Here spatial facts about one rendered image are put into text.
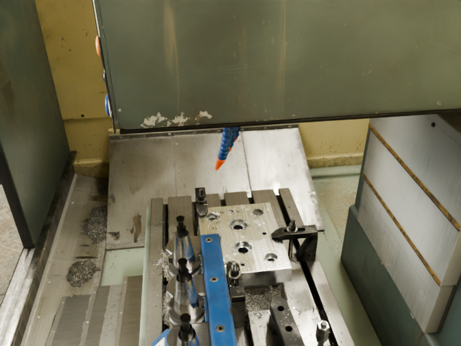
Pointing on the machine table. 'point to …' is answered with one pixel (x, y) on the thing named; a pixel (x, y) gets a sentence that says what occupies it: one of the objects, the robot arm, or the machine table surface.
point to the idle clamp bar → (289, 328)
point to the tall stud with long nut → (322, 332)
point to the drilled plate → (255, 268)
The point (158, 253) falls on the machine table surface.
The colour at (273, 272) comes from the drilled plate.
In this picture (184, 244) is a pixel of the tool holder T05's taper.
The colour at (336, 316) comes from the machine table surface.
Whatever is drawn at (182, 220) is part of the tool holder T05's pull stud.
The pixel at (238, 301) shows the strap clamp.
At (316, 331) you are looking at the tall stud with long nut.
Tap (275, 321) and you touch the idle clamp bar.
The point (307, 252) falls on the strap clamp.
